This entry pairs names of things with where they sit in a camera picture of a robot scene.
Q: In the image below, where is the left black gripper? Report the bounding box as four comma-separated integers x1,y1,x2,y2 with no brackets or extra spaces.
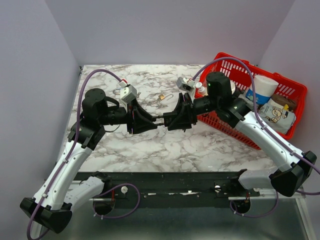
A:
98,97,158,135

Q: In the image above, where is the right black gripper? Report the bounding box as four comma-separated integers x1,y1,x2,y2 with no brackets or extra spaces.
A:
166,92,219,131

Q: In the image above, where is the black padlock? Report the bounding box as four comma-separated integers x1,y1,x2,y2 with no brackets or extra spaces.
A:
151,111,178,127

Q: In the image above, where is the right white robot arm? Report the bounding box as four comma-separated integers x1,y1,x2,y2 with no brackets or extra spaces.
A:
163,72,317,197

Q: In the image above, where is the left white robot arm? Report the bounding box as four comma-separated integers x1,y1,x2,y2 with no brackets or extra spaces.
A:
20,88,158,234

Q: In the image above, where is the white lotion bottle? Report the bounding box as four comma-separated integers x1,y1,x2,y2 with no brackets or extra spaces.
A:
195,81,208,96

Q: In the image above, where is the small brass padlock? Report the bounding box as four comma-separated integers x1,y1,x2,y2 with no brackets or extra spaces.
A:
158,93,174,101

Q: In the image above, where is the large brass padlock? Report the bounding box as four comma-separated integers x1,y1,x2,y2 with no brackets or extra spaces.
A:
112,88,122,95

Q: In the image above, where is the red plastic basket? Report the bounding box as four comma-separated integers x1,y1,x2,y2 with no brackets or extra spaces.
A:
193,51,308,151

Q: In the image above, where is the white toilet paper roll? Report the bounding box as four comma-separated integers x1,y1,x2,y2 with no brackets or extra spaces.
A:
253,74,279,105

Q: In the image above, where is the white printed bag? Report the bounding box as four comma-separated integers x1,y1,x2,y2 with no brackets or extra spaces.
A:
258,98,296,135

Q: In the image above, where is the brown round container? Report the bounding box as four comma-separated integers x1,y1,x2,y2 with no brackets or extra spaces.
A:
271,94,297,111

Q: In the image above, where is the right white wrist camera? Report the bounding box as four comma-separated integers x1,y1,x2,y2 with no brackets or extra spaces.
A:
176,77,196,100

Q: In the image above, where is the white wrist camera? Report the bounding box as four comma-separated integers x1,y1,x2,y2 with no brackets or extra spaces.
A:
119,79,138,104
176,77,196,100

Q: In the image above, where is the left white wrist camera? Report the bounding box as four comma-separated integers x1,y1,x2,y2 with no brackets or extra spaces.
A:
119,79,138,104

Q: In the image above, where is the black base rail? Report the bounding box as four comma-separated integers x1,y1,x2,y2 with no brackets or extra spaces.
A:
74,171,276,211

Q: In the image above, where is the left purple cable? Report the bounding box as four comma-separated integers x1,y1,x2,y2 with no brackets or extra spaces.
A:
26,68,127,240

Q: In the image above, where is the purple cable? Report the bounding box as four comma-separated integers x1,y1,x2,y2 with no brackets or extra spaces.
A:
26,68,127,240
192,56,320,196

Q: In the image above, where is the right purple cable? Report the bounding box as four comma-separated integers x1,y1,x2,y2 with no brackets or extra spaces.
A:
192,56,320,196

